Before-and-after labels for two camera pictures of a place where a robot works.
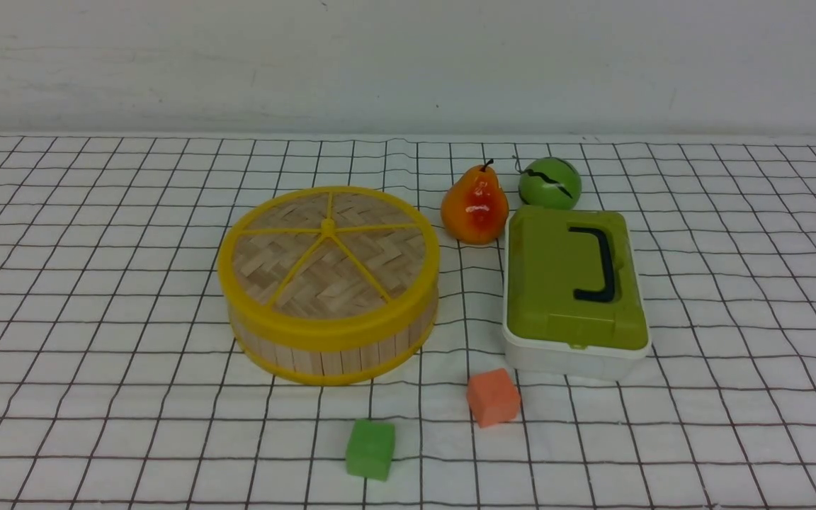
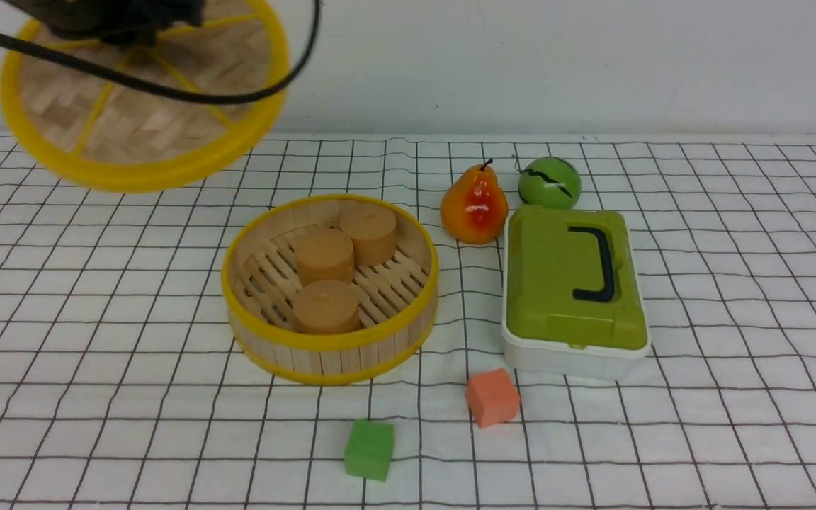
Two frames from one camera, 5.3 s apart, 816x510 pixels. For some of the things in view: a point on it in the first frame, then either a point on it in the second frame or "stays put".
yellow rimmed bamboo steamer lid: x=331 y=268 → x=123 y=138
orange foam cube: x=493 y=397 stays put
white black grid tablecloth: x=95 y=367 stays put
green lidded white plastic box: x=574 y=302 stays put
